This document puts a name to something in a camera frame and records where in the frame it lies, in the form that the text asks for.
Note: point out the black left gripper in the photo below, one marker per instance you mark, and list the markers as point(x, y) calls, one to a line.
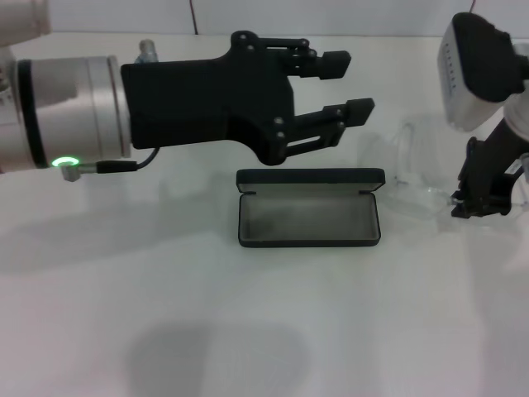
point(198, 103)

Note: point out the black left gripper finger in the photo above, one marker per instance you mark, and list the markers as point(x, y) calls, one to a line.
point(359, 111)
point(335, 64)

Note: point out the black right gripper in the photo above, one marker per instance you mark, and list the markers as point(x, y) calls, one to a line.
point(492, 165)

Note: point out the clear white glasses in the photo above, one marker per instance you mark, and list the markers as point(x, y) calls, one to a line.
point(413, 200)

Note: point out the black glasses case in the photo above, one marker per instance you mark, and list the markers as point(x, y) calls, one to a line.
point(310, 215)

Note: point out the right gripper silver connector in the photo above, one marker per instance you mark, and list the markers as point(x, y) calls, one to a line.
point(525, 167)

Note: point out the gripper silver connector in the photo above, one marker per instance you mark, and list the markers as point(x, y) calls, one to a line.
point(145, 51)
point(525, 167)

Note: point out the left gripper silver connector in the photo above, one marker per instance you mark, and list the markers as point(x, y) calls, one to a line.
point(145, 51)

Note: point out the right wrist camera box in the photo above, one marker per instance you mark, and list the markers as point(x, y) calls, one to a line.
point(483, 70)

